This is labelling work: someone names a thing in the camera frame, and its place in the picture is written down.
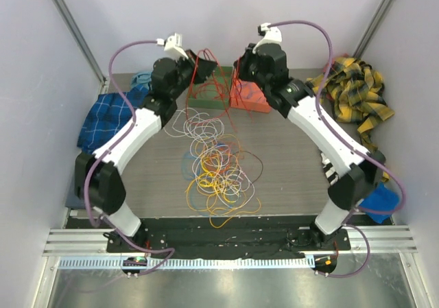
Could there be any blue plaid cloth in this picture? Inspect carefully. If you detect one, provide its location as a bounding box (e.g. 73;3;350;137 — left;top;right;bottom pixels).
76;88;148;154

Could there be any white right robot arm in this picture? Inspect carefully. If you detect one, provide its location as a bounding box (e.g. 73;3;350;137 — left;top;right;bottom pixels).
234;43;385;250

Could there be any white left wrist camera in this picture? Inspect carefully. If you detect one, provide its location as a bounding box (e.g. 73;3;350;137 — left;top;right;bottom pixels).
156;33;189;60

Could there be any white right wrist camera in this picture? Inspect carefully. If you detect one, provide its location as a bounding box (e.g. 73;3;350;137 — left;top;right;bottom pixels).
254;23;283;49

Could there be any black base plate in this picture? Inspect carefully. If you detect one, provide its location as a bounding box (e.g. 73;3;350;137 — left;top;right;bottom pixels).
102;213;351;259

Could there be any orange plastic bin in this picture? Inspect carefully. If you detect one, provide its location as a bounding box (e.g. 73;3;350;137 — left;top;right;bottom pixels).
230;79;271;113

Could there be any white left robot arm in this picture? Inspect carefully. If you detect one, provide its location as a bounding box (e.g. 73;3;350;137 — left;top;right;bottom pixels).
75;51;217;252

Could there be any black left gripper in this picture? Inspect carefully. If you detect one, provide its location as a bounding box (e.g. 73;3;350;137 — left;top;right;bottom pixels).
169;50;216;100

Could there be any brown wire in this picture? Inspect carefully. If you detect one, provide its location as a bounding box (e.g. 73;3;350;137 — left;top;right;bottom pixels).
236;150;264;185

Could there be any yellow plaid cloth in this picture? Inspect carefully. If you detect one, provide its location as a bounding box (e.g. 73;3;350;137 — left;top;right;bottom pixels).
305;56;395;182

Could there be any white wire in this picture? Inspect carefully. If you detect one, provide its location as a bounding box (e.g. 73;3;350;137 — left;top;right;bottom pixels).
163;110;257;213

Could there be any bright blue cloth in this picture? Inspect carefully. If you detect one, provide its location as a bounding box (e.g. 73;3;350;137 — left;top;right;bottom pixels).
359;182;399;211

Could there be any orange wire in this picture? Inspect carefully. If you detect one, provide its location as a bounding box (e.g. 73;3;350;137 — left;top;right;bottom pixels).
202;139;246;171

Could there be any black white striped cloth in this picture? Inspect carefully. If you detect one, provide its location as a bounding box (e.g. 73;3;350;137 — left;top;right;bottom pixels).
320;151;340;185

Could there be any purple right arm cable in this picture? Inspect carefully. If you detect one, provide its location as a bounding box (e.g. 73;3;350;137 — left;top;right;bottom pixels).
270;19;407;278

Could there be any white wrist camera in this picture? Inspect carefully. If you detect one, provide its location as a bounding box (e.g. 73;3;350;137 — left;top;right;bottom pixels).
254;23;283;49
156;33;189;60

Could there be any green plastic bin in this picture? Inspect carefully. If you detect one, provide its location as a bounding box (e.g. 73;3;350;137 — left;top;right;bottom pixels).
187;67;233;110

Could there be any white slotted cable duct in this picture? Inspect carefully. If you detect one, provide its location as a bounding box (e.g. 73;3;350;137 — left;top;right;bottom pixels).
58;255;315;270

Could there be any light blue cloth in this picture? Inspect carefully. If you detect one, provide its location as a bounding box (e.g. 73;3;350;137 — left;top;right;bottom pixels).
130;71;152;90

